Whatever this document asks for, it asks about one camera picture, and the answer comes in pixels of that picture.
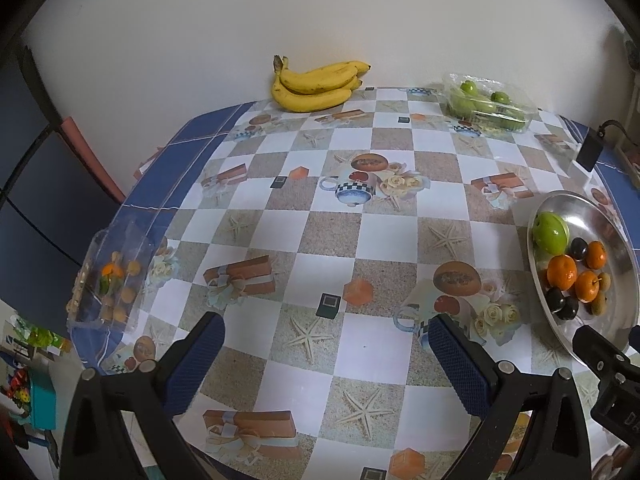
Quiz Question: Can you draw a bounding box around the orange tangerine with stem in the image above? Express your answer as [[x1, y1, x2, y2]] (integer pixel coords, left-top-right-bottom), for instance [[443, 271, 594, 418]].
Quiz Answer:
[[574, 270, 603, 303]]

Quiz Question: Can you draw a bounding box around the black charger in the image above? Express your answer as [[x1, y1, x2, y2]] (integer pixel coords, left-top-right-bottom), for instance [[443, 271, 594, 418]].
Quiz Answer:
[[575, 127, 606, 171]]

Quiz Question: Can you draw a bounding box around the black charger cable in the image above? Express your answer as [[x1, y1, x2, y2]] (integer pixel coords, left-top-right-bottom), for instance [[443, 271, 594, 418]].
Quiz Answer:
[[597, 119, 640, 153]]

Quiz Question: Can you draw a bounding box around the round metal basin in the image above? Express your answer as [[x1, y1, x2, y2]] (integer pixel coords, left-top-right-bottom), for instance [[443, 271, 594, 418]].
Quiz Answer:
[[527, 190, 640, 361]]

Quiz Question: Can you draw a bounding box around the small orange tangerine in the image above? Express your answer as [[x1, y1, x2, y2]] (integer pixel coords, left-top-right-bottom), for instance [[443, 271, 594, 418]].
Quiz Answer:
[[585, 241, 607, 269]]

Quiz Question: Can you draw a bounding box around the clear plastic kumquat box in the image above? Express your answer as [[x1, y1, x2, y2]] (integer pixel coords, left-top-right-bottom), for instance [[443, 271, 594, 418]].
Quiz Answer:
[[66, 205, 168, 335]]

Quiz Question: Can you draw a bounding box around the clear plastic clamshell container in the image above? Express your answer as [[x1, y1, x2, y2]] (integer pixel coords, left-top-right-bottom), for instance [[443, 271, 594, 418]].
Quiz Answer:
[[442, 72, 538, 135]]

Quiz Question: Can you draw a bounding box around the yellow banana bunch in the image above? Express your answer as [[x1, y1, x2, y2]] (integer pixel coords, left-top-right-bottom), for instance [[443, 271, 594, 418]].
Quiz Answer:
[[271, 55, 372, 113]]

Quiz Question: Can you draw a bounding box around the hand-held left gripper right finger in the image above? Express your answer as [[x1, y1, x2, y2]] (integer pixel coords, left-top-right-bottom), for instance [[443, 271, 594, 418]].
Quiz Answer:
[[427, 314, 593, 480]]

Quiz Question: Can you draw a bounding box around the teal box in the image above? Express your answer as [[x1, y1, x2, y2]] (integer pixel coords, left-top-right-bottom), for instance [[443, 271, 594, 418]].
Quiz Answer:
[[27, 375, 58, 431]]

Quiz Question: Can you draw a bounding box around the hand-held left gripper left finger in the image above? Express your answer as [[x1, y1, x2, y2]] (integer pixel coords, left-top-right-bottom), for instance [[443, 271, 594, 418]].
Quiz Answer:
[[59, 311, 226, 480]]

